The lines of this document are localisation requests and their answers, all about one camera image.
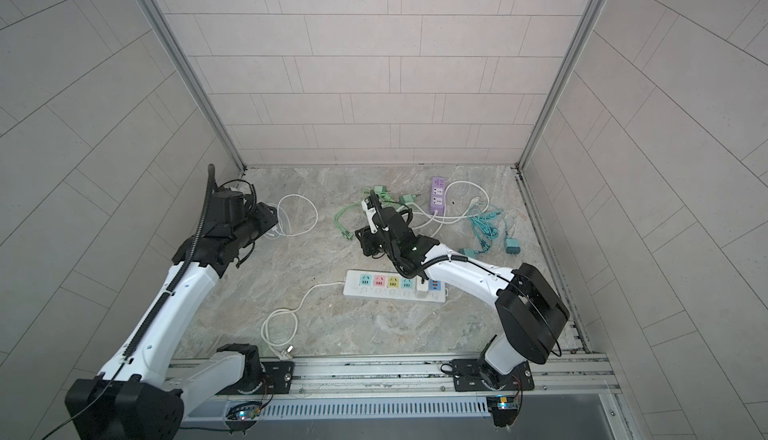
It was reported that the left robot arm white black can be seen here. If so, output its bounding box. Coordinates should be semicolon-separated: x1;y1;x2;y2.
65;165;278;439

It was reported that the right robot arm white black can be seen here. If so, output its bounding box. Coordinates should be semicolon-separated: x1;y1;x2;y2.
355;192;570;390

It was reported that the white usb cable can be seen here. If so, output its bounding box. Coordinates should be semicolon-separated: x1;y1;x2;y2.
263;192;320;240

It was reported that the aluminium mounting rail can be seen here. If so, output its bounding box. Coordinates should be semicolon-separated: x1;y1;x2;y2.
182;354;620;430

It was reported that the circuit board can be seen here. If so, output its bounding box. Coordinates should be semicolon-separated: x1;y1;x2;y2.
486;396;520;428
226;401;263;422

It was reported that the white charger with black cable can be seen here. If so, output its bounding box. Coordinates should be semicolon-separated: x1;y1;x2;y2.
415;276;430;292

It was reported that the white multicolour power strip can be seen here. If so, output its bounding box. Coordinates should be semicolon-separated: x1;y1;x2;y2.
343;270;446;303

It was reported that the teal cable bundle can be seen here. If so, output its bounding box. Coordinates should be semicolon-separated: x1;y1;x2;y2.
467;208;506;254

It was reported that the green multi-head cable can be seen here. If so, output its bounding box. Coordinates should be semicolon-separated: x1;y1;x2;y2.
333;187;421;241

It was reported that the white power strip cord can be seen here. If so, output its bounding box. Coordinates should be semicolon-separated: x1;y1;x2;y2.
260;281;346;360

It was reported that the teal charger plug right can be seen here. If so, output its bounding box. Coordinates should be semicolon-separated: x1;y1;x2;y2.
505;237;521;255

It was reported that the left circuit board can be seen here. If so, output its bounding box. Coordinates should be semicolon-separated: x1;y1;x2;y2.
226;401;263;422

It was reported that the teal charger plug left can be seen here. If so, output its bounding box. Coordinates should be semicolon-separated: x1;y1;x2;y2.
459;248;478;258

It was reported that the white purple strip cord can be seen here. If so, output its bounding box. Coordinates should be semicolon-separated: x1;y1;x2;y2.
410;180;491;231

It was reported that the teal charger plug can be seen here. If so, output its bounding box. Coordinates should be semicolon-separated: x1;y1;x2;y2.
459;248;478;258
505;237;521;255

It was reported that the purple power strip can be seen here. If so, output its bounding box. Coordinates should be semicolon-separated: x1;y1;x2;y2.
428;176;446;216

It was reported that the right circuit board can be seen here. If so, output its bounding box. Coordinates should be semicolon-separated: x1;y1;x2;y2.
486;396;520;428

